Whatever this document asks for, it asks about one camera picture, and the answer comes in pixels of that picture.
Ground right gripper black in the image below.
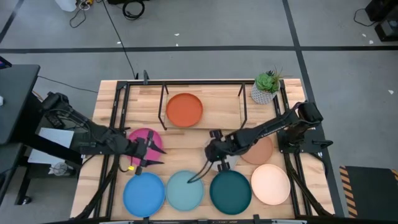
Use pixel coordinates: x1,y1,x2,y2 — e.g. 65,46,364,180
187,129,242,184

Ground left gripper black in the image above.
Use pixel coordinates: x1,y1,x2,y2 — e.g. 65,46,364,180
126,130,167,175

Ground magenta plate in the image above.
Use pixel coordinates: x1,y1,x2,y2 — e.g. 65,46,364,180
127,128,164,167

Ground light grey plate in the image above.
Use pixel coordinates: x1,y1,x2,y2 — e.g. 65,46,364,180
203,138,240,172

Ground dark teal plate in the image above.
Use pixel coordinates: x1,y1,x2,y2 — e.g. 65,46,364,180
209,170,252,215

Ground terracotta brown plate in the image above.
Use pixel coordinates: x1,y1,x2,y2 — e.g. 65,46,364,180
239,136,274,166

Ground light teal plate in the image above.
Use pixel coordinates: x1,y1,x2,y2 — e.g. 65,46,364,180
165,170,205,212

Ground blue plate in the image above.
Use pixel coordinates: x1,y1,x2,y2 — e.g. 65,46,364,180
123,172,166,218

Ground orange plate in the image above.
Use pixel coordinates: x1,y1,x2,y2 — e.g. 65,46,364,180
165,92,204,128

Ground peach plate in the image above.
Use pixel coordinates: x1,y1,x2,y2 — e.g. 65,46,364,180
251,164,292,206

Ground white flat panel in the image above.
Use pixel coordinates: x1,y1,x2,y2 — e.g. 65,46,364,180
27,126,75,166

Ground potted succulent in patterned pot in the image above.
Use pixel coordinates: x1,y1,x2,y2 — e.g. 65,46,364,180
250,67,292,105

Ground black desk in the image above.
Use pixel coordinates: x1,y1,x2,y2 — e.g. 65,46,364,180
0,63,41,147

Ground black mat with hazard stripes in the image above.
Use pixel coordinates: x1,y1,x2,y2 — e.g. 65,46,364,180
338,166,398,220

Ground white floor container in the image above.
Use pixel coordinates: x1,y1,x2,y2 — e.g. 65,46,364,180
55,0,78,12

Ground black equipment case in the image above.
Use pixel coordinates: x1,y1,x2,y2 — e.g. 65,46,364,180
365,0,398,42

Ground black wire dish rack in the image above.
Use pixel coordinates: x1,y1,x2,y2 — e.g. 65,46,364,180
157,81,249,131

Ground black aluminium rig frame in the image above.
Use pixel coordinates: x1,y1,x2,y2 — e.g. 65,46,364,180
71,70,336,224

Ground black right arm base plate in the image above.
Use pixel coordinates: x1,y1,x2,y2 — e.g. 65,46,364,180
277,126,334,155

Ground thin black desk cable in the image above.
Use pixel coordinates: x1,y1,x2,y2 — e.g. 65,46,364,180
37,75,99,94

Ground long black floor cable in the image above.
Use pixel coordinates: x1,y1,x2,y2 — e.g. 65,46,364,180
101,0,137,79

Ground coiled black cable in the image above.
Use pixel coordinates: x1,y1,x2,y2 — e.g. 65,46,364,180
122,0,146,21

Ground thin black looped cable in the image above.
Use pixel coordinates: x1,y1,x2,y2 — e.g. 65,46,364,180
68,7,87,29

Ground thin black equipment cable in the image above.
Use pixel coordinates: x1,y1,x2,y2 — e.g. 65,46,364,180
353,7,374,27

